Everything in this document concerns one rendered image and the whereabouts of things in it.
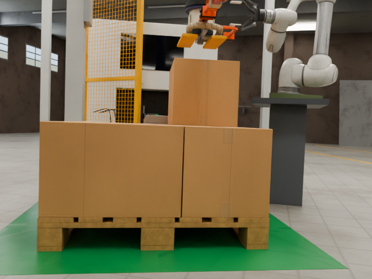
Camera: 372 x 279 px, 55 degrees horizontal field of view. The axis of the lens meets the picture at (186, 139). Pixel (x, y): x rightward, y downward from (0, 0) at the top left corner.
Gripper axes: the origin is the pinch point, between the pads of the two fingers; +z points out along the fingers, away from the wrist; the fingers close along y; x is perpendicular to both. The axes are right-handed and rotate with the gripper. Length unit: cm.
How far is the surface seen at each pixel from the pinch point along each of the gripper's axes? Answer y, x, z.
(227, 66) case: 33.1, -4.2, 2.6
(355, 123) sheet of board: 53, 900, -669
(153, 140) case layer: 76, -64, 48
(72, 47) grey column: 2, 130, 118
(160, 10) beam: -254, 830, 4
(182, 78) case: 42, -3, 29
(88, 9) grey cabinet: -34, 128, 104
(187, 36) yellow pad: 13.2, 11.1, 25.1
